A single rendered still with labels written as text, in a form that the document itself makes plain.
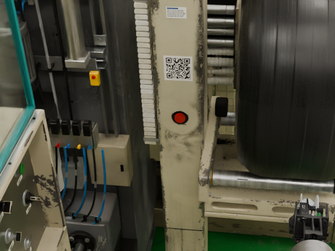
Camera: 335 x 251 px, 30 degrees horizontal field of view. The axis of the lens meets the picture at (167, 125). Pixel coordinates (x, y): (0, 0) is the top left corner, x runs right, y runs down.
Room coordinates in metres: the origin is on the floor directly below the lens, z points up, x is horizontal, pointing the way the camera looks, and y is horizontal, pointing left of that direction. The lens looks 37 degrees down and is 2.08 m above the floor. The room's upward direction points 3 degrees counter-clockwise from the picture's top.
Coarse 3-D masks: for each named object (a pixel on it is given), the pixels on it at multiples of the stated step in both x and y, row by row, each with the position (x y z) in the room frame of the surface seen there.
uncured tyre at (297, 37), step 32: (256, 0) 1.32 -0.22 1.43; (288, 0) 1.29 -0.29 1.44; (320, 0) 1.28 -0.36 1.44; (256, 32) 1.25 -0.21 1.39; (288, 32) 1.23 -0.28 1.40; (320, 32) 1.22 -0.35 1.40; (256, 64) 1.20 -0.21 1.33; (288, 64) 1.18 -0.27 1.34; (320, 64) 1.17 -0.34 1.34; (256, 96) 1.16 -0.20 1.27; (288, 96) 1.15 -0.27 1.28; (320, 96) 1.14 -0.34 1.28; (256, 128) 1.15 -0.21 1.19; (288, 128) 1.13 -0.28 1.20; (320, 128) 1.12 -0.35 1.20; (256, 160) 1.16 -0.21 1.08; (288, 160) 1.14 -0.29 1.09; (320, 160) 1.12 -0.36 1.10
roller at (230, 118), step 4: (228, 112) 1.59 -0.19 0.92; (232, 112) 1.59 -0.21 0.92; (228, 116) 1.57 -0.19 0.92; (232, 116) 1.57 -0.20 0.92; (220, 120) 1.59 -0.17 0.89; (224, 120) 1.56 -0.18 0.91; (228, 120) 1.56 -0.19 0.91; (232, 120) 1.56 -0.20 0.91; (224, 124) 1.56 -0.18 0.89; (228, 124) 1.56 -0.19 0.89; (232, 124) 1.56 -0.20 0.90
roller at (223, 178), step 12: (216, 180) 1.29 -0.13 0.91; (228, 180) 1.28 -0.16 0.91; (240, 180) 1.28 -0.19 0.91; (252, 180) 1.27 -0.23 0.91; (264, 180) 1.27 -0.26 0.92; (276, 180) 1.26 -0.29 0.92; (288, 180) 1.26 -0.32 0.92; (300, 180) 1.26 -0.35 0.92; (312, 180) 1.25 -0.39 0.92; (312, 192) 1.24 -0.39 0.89; (324, 192) 1.23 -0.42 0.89
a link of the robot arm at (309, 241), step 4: (308, 240) 0.88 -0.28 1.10; (312, 240) 0.88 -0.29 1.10; (316, 240) 0.88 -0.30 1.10; (300, 244) 0.88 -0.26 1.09; (304, 244) 0.87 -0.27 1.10; (308, 244) 0.87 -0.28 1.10; (312, 244) 0.87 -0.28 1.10; (316, 244) 0.87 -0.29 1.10; (320, 244) 0.87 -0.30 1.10; (324, 244) 0.87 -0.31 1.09; (296, 248) 0.87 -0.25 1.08; (300, 248) 0.87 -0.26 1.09; (304, 248) 0.86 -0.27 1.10; (308, 248) 0.86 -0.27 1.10; (312, 248) 0.86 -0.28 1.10; (316, 248) 0.85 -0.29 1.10; (320, 248) 0.86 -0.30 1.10; (324, 248) 0.86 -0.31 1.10; (328, 248) 0.86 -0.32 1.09
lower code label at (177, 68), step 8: (168, 56) 1.39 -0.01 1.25; (176, 56) 1.38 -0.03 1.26; (184, 56) 1.38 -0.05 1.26; (168, 64) 1.39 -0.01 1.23; (176, 64) 1.38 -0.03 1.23; (184, 64) 1.38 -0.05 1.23; (168, 72) 1.39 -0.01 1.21; (176, 72) 1.38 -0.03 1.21; (184, 72) 1.38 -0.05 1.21; (176, 80) 1.38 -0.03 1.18; (184, 80) 1.38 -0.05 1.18; (192, 80) 1.37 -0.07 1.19
